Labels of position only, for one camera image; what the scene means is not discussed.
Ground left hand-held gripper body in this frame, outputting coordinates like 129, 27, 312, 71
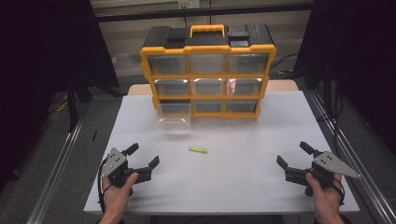
102, 147, 138, 188

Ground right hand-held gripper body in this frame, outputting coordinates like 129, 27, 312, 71
311, 151, 362, 188

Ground clear plastic organizer drawer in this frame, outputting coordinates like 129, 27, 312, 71
157, 100, 191, 138

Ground small yellow-green bar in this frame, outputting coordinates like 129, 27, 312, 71
188, 146, 209, 155

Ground person's left hand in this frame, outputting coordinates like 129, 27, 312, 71
102, 172, 139, 217

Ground person's right hand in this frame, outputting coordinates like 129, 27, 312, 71
305, 173, 344, 218

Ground white table mat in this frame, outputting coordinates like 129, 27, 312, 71
83, 91, 361, 216

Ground black metal stand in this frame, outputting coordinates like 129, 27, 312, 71
65, 76, 79, 133

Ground black curtain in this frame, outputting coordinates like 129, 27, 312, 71
293, 0, 396, 155
0, 0, 121, 190

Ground grid of clear drawers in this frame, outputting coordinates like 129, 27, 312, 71
148, 53, 269, 114

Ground yellow and black organizer cabinet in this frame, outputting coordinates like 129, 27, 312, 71
139, 23, 277, 119

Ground black horizontal bar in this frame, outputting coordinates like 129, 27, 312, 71
93, 2, 315, 23

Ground aluminium floor rail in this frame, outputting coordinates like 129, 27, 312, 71
26, 115, 87, 224
306, 91, 396, 224

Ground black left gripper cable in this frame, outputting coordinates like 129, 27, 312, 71
97, 164, 108, 213

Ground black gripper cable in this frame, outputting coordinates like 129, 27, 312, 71
332, 176, 347, 206
97, 164, 108, 213

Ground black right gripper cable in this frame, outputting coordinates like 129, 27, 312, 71
332, 176, 347, 206

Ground black floor cable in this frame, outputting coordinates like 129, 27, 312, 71
317, 91, 344, 150
270, 53, 300, 70

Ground yellow floor cable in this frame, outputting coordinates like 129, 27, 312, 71
55, 97, 69, 114

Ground white wall outlet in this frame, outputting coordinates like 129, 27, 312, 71
177, 0, 201, 9

